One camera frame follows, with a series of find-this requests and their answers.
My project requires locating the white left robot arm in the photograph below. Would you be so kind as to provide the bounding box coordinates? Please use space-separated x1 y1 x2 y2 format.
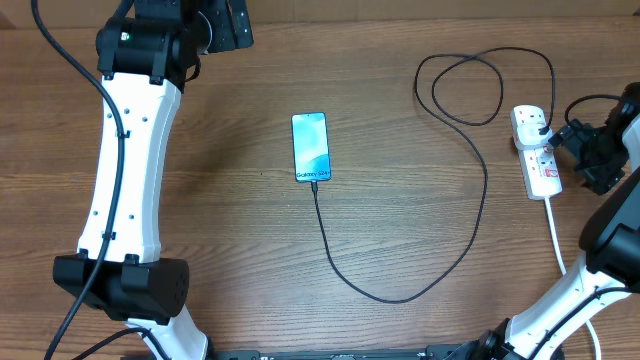
53 0 253 359

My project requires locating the white power strip cord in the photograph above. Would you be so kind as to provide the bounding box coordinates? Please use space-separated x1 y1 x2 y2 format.
543 196 603 360

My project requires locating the black USB-C charger cable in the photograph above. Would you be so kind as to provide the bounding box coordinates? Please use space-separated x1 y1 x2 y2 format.
309 46 557 305

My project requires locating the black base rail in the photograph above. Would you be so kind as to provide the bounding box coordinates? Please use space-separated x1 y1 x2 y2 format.
213 341 478 360

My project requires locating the Galaxy S24+ smartphone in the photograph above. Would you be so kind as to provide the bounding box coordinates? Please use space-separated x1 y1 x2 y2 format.
291 112 332 182

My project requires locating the white charger plug adapter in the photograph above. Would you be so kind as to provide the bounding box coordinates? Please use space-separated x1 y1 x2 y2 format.
513 123 552 151

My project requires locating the white power strip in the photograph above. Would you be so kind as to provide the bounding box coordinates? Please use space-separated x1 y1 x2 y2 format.
510 105 562 200

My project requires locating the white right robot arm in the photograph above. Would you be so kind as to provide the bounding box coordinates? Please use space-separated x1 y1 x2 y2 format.
427 83 639 360

